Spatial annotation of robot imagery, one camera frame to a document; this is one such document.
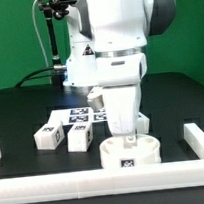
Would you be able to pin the black camera stand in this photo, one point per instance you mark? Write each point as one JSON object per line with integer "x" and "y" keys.
{"x": 54, "y": 9}

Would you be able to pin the white round stool seat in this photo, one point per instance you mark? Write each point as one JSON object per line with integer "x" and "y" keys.
{"x": 115, "y": 155}

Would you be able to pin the white U-shaped fence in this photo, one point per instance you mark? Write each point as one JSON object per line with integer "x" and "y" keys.
{"x": 85, "y": 184}

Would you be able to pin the white marker sheet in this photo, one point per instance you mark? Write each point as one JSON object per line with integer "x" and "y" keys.
{"x": 71, "y": 116}

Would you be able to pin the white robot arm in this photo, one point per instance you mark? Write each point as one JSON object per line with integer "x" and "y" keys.
{"x": 107, "y": 41}

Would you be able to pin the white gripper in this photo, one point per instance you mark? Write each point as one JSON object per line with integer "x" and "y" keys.
{"x": 122, "y": 108}

